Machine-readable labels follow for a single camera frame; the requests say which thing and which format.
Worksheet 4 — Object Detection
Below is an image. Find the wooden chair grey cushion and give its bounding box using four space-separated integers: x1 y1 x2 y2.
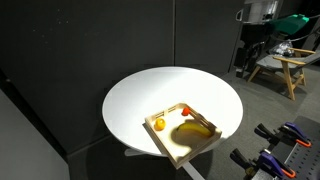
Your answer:
247 46 320 102

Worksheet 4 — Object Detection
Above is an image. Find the clear plastic bag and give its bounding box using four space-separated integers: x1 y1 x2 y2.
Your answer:
269 40 295 57

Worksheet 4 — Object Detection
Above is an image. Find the small orange ball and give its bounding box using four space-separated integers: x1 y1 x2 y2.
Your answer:
154 117 167 131

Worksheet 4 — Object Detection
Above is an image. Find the light wooden crate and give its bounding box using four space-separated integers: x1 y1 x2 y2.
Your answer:
143 102 223 170

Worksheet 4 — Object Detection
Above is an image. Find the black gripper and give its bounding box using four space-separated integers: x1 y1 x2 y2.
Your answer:
234 23 268 78

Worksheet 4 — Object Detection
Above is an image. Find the teal camera mount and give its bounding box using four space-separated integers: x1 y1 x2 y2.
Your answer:
268 13 310 35

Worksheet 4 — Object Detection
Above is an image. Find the purple orange black clamp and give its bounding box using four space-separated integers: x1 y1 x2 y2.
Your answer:
254 121 313 149
229 148 298 180

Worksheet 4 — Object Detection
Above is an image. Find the yellow banana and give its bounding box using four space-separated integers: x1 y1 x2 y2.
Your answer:
175 120 213 138

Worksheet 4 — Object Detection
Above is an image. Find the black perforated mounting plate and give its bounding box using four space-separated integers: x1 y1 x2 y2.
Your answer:
283 143 320 180

